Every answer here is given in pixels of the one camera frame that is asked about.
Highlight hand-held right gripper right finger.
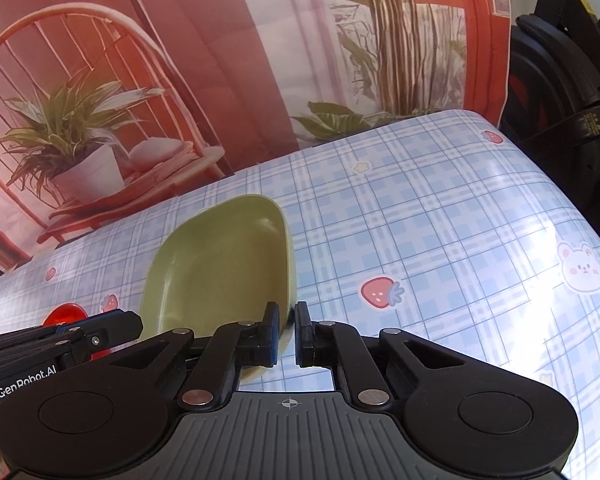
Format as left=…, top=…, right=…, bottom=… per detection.
left=294, top=301, right=466, bottom=407

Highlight green plate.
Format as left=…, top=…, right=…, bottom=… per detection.
left=139, top=195, right=297, bottom=381

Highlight red bowl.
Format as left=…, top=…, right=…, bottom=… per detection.
left=44, top=302, right=112, bottom=364

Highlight blue plaid tablecloth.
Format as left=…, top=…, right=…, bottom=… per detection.
left=0, top=108, right=600, bottom=480

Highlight black exercise bike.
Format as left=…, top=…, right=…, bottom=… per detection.
left=498, top=0, right=600, bottom=263

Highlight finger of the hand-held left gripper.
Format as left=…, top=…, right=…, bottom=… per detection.
left=40, top=310, right=144, bottom=361

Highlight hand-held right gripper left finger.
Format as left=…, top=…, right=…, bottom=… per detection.
left=103, top=302, right=281, bottom=409

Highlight printed backdrop cloth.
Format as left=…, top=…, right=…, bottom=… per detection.
left=0, top=0, right=514, bottom=277

